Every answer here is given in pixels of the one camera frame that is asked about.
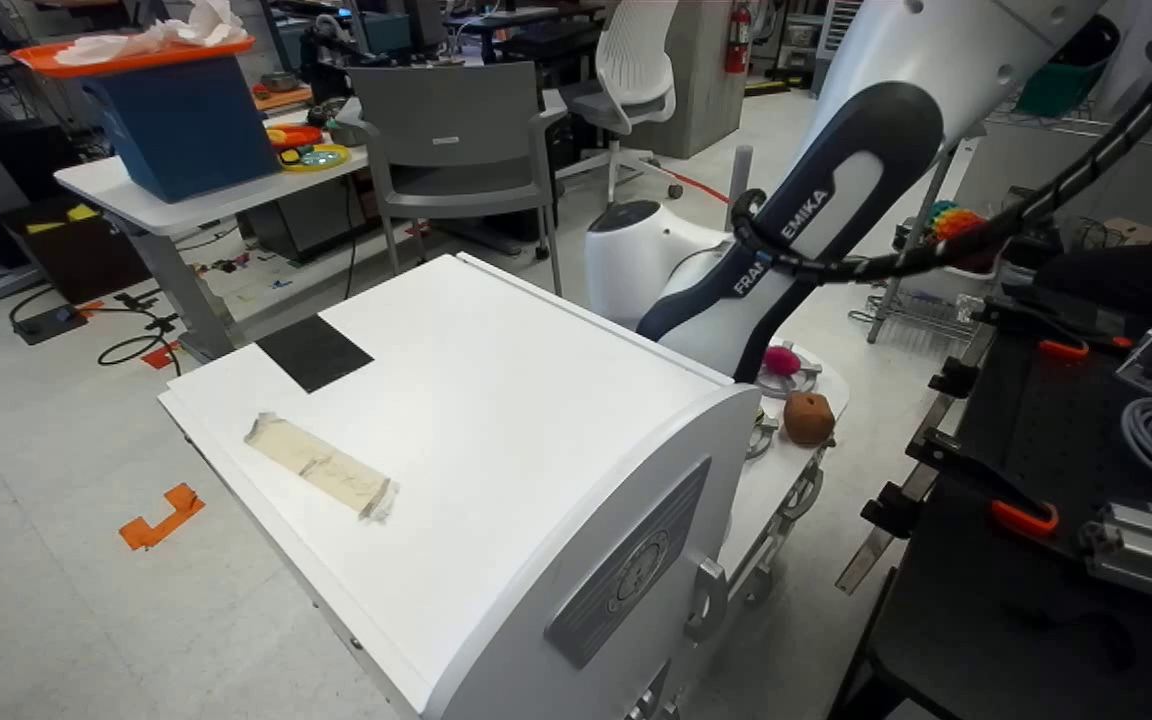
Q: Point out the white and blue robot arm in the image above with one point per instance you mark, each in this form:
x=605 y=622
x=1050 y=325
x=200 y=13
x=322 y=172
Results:
x=870 y=132

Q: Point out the pink fuzzy plushie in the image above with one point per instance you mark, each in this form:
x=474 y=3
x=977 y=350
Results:
x=782 y=363

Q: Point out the white toy kitchen cabinet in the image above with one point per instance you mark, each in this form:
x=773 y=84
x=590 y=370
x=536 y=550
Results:
x=497 y=441

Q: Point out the grey plastic chair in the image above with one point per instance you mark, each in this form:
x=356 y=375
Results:
x=457 y=145

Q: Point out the grey upright pole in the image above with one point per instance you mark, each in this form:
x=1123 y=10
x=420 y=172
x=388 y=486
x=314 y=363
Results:
x=740 y=165

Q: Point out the black square patch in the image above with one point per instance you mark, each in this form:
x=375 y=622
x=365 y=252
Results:
x=314 y=352

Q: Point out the white office chair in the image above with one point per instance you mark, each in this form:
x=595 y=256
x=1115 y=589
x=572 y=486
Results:
x=631 y=83

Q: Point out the grey tripod stand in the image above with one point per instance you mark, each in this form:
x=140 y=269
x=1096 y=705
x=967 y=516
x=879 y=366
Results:
x=907 y=263

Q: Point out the colourful toys pile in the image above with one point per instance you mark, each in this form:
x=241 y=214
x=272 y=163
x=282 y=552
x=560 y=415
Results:
x=302 y=145

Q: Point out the white plastic tub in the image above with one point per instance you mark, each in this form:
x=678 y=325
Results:
x=920 y=274

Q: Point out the red fire extinguisher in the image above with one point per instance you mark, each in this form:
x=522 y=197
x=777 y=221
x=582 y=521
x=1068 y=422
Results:
x=737 y=36

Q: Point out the multicolour plush ball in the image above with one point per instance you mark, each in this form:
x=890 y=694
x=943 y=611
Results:
x=960 y=221

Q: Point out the white desk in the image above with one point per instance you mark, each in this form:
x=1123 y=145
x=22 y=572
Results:
x=190 y=214

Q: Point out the orange floor tape mark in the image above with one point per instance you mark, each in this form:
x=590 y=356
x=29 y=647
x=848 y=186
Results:
x=162 y=516

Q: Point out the blue storage bin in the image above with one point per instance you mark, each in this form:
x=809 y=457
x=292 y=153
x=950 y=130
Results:
x=181 y=127

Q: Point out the black work table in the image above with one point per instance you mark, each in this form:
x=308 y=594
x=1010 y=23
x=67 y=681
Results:
x=1042 y=586

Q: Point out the white crumpled paper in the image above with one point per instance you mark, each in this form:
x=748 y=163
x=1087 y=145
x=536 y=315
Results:
x=162 y=36

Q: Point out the black power strip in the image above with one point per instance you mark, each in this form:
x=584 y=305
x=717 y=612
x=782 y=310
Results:
x=50 y=323

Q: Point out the orange bin lid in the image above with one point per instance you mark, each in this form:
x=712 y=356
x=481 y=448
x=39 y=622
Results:
x=136 y=58

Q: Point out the green bin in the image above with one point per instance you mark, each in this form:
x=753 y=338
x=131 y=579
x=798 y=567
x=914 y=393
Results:
x=1063 y=83

